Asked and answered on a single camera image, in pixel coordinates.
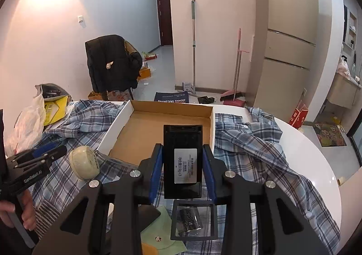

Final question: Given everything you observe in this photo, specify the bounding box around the black window box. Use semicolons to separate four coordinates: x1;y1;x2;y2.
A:
170;200;218;241

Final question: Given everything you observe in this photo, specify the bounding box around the grey striped cloth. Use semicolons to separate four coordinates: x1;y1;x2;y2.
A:
31;201;258;255

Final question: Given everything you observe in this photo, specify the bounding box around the person's left hand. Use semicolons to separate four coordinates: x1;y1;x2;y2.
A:
0;189;37;231

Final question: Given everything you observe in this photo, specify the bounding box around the beige counter cabinet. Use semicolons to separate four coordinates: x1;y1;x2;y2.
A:
325;74;362;108

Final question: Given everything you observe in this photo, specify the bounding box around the yellow box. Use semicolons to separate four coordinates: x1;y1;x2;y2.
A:
44;96;70;127

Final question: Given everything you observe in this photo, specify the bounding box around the green pouch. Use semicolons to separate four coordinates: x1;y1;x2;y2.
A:
140;205;187;255

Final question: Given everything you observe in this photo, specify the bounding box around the wall shelf niche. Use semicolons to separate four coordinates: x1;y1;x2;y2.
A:
346;12;357;46

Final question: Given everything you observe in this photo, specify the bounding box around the blue printed bag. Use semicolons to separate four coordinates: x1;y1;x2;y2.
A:
154;91;189;103

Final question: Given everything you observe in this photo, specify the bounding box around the dark wooden door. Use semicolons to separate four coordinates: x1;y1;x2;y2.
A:
155;0;174;46

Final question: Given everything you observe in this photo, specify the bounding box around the black box with white label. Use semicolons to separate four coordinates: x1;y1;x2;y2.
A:
163;124;203;199

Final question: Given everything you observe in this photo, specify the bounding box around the chair with black jacket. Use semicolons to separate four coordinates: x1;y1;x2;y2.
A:
85;35;143;93

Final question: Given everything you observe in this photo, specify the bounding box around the white cardboard box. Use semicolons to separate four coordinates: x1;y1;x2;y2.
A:
98;99;216;166

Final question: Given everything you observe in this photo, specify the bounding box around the blue plaid shirt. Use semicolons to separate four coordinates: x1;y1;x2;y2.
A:
31;99;341;255

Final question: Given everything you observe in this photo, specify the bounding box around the orange pouch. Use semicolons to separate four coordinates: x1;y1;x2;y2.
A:
141;242;159;255

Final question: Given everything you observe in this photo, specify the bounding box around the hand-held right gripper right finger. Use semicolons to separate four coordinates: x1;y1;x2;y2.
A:
202;144;330;255

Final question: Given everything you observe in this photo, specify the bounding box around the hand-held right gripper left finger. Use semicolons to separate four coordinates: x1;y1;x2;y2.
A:
32;143;164;255

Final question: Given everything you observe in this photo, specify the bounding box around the white plastic bag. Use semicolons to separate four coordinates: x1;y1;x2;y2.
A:
4;85;47;156

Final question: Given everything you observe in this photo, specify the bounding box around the patterned floor mat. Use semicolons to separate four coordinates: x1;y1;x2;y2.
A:
312;122;347;147

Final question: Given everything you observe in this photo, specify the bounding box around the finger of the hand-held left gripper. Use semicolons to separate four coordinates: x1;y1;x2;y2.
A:
13;146;67;171
6;142;60;163

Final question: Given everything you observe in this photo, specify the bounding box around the beige refrigerator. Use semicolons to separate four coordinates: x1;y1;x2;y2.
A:
245;0;320;124

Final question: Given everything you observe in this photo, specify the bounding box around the pink plastic bag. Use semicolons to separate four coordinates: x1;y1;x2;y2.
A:
336;55;354;78

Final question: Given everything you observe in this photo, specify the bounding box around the glass door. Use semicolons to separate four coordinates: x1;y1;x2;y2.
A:
348;113;362;168

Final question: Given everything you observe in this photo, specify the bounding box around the red carton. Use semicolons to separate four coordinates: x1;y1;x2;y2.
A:
289;103;309;129

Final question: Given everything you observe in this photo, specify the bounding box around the orange cardboard box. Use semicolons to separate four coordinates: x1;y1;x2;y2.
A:
137;67;152;81

